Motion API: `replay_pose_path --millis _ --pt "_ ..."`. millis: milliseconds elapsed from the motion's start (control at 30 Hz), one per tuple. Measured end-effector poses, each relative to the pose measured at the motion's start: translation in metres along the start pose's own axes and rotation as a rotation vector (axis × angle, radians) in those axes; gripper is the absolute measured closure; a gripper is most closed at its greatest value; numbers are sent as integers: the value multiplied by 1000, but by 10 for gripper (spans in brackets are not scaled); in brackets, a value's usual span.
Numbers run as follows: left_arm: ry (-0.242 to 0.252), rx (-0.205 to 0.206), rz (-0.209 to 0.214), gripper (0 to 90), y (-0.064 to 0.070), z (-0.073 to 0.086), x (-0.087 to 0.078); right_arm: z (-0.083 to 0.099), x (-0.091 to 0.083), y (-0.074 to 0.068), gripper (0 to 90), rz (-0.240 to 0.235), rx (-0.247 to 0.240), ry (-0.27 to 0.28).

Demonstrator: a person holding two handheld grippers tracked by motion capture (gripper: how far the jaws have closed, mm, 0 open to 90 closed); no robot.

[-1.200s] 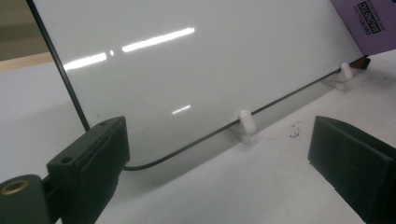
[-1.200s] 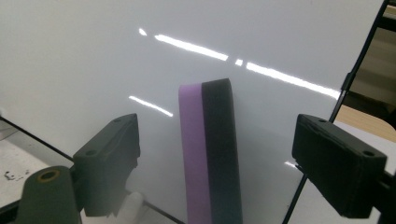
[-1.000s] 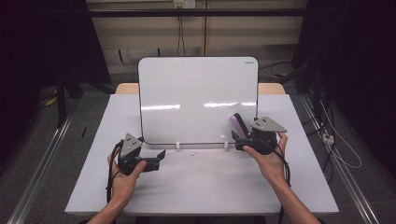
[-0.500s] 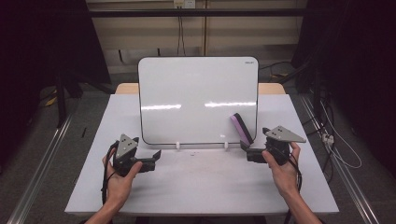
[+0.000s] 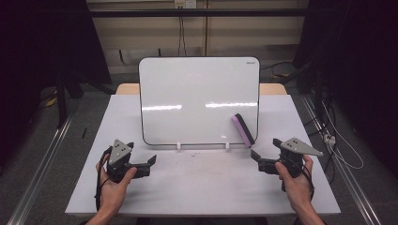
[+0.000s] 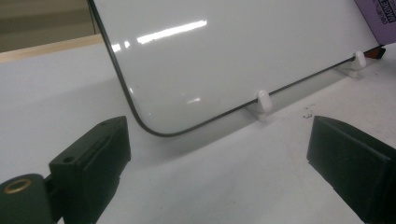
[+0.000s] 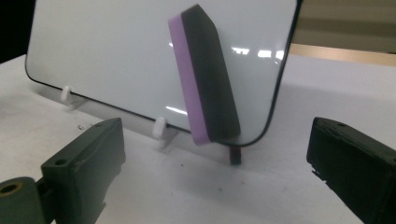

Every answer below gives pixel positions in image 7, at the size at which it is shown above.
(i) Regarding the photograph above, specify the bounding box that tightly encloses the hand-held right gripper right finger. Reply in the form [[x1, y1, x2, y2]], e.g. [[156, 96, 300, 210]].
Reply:
[[306, 117, 396, 224]]

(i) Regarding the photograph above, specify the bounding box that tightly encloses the white board stand clip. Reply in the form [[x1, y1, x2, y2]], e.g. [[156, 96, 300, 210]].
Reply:
[[60, 86, 85, 111], [152, 117, 180, 149]]

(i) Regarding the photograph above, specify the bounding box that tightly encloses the white whiteboard with black rim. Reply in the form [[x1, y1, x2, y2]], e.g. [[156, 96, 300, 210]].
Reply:
[[24, 0, 304, 147]]

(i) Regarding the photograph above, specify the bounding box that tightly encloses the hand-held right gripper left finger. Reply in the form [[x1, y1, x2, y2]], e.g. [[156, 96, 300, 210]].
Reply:
[[40, 117, 126, 224]]

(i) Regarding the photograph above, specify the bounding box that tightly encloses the purple and black eraser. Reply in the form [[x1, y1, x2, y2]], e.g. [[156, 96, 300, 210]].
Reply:
[[167, 3, 242, 147]]

